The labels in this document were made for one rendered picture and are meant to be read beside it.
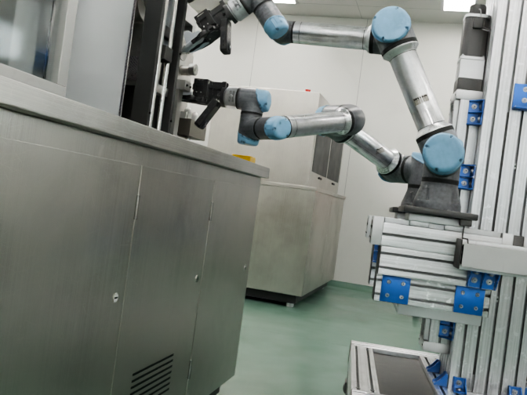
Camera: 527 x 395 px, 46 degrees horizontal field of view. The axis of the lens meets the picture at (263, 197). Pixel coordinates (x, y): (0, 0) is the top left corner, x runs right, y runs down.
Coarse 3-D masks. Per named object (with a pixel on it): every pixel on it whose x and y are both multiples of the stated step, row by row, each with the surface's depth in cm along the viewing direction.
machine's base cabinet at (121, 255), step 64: (0, 128) 95; (64, 128) 111; (0, 192) 96; (64, 192) 113; (128, 192) 136; (192, 192) 172; (256, 192) 234; (0, 256) 98; (64, 256) 115; (128, 256) 140; (192, 256) 178; (0, 320) 100; (64, 320) 118; (128, 320) 144; (192, 320) 185; (0, 384) 102; (64, 384) 121; (128, 384) 148; (192, 384) 192
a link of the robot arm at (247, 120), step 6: (240, 114) 213; (246, 114) 210; (252, 114) 209; (258, 114) 210; (240, 120) 212; (246, 120) 209; (252, 120) 207; (240, 126) 211; (246, 126) 208; (252, 126) 206; (240, 132) 211; (246, 132) 209; (252, 132) 206; (240, 138) 210; (246, 138) 209; (252, 138) 209; (246, 144) 212; (252, 144) 210
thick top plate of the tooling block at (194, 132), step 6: (180, 120) 224; (186, 120) 224; (192, 120) 224; (180, 126) 224; (186, 126) 223; (192, 126) 225; (180, 132) 224; (186, 132) 223; (192, 132) 226; (198, 132) 232; (204, 132) 237; (192, 138) 233; (198, 138) 232; (204, 138) 238
